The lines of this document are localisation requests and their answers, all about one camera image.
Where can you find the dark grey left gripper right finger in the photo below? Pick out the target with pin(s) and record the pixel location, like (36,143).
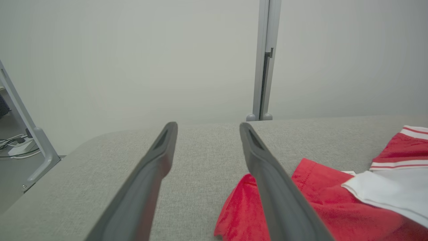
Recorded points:
(284,207)

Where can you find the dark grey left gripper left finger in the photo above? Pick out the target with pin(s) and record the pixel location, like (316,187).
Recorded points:
(140,194)

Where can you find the red Bulls basketball jersey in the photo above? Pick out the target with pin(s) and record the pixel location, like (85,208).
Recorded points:
(321,201)

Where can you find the white power strip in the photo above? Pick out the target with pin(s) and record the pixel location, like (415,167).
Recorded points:
(20,149)

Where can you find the dark box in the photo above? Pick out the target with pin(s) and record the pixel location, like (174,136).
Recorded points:
(3,107)

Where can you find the grey metal frame leg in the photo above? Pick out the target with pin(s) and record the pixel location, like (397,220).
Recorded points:
(45,147)

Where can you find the grey partition post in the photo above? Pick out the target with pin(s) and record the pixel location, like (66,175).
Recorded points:
(274,33)

